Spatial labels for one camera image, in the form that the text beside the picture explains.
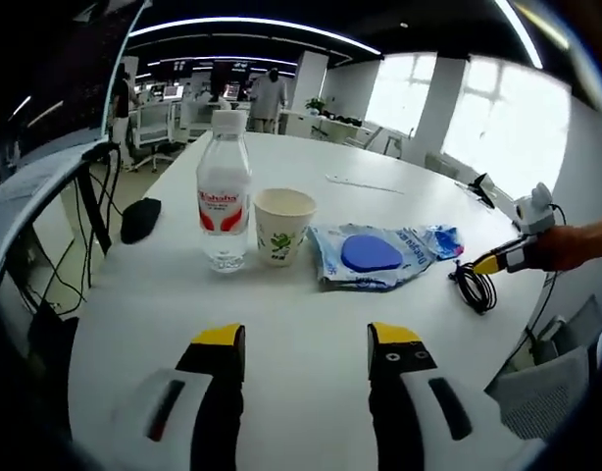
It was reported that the black computer mouse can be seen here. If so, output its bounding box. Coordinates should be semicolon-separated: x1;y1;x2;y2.
120;197;164;245

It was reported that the white table cable cover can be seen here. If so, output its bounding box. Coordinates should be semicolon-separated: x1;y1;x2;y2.
325;172;406;196

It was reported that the long ceiling light strip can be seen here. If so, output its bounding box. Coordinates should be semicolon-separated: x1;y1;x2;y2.
125;16;383;58

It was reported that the white table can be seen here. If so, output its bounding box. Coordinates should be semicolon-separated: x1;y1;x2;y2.
68;131;552;471

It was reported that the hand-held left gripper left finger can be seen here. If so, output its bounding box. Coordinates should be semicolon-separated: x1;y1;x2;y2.
109;322;247;471

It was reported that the black laptop cable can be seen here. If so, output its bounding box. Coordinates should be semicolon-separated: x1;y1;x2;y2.
15;159;117;318

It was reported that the short ceiling light strip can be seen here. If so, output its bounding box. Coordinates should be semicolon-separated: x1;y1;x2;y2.
493;0;545;71

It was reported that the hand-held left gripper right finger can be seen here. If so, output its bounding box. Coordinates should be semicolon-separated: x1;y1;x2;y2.
367;321;528;471

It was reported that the white office chair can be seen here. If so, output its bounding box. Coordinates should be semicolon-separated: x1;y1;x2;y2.
127;104;178;174

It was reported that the clear plastic water bottle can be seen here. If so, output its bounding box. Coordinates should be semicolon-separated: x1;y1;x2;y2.
196;109;254;275

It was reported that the blue plastic package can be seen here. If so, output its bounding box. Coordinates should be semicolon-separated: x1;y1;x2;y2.
306;223;466;293

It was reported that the black desk device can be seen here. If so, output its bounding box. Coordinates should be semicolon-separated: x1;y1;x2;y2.
466;172;497;210

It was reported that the black laptop stand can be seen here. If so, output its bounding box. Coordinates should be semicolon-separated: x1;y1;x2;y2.
75;140;122;257

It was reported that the white paper cup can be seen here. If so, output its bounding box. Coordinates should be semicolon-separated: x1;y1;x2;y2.
253;187;318;269

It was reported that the grey office chair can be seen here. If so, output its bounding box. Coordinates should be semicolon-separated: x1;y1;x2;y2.
529;293;602;365
483;345;592;444

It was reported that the person's right hand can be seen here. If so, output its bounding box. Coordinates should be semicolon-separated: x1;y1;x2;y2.
527;226;579;273

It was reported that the window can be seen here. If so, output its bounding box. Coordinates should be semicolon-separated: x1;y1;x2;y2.
440;55;573;195
364;52;437;141

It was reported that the silver laptop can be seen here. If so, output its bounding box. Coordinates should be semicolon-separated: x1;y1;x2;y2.
0;0;153;287

